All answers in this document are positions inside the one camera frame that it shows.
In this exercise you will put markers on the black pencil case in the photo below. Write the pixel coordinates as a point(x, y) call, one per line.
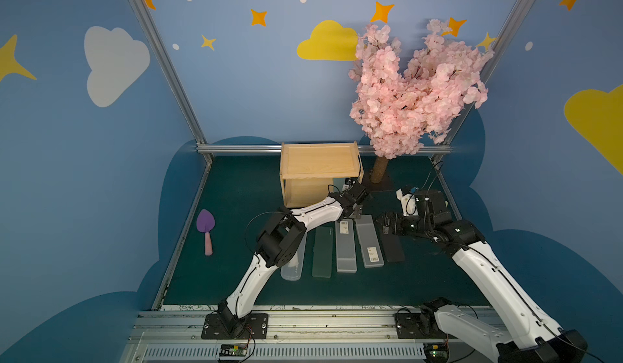
point(392, 246)

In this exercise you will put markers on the clear rounded pencil case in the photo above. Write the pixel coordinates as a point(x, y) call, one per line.
point(294, 269)

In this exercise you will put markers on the aluminium frame back bar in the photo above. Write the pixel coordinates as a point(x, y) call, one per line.
point(277, 149)

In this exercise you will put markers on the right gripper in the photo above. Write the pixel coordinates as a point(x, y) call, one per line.
point(398, 223)

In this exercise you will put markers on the dark green pencil case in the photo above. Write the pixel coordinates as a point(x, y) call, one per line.
point(323, 253)

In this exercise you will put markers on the aluminium frame post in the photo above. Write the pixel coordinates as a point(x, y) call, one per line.
point(508, 31)
point(156, 42)

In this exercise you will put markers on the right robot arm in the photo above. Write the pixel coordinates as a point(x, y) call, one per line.
point(529, 333)

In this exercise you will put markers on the right aluminium frame post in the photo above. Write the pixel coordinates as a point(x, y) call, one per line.
point(508, 31)

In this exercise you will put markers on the narrow frosted pencil case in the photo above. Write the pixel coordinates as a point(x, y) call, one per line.
point(369, 244)

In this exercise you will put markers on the wooden two-tier shelf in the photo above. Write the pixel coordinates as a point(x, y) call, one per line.
point(308, 175)

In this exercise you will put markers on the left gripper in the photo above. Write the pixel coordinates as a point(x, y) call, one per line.
point(354, 193)

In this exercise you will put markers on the pink cherry blossom tree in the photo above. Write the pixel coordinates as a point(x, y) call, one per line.
point(397, 106)

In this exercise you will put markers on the purple toy trowel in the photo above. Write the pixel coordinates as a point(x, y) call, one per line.
point(205, 223)

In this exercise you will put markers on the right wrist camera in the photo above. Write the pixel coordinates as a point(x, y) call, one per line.
point(415, 201)

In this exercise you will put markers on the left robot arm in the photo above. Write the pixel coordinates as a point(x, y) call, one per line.
point(277, 244)

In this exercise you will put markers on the wide frosted pencil case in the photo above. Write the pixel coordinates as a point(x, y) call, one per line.
point(345, 247)

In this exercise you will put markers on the left aluminium frame post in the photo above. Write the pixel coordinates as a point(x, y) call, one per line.
point(156, 42)

